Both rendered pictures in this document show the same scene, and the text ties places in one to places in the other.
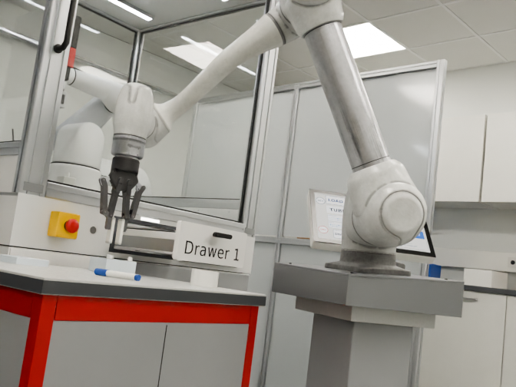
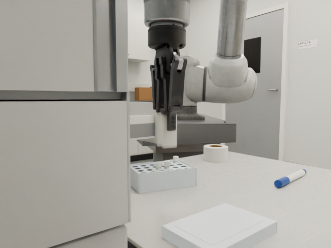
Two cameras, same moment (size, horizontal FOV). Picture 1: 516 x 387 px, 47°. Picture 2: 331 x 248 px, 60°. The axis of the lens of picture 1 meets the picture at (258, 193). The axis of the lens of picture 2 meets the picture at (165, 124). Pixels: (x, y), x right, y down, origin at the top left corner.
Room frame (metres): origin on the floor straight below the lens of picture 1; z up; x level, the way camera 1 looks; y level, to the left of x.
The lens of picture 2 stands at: (1.52, 0.94, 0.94)
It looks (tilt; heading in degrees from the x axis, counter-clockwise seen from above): 5 degrees down; 281
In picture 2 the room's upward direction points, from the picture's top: straight up
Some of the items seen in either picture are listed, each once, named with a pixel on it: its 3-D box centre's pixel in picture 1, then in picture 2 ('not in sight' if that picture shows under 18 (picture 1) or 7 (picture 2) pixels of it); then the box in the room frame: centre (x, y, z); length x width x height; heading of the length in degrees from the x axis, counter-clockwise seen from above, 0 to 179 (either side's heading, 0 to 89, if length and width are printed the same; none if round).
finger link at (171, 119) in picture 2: (105, 219); (173, 117); (1.61, 0.40, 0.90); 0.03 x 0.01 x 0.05; 125
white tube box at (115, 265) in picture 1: (112, 266); (160, 174); (1.65, 0.37, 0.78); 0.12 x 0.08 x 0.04; 35
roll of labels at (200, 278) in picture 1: (204, 278); (215, 152); (1.54, 0.11, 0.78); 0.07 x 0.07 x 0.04
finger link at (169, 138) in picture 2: (110, 230); (169, 130); (1.62, 0.38, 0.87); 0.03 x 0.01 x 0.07; 35
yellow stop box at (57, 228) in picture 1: (64, 225); not in sight; (1.71, 0.53, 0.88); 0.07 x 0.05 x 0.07; 140
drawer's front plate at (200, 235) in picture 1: (212, 245); (132, 119); (1.79, 0.12, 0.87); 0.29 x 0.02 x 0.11; 140
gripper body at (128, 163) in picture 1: (124, 174); (166, 51); (1.63, 0.37, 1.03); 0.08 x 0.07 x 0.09; 125
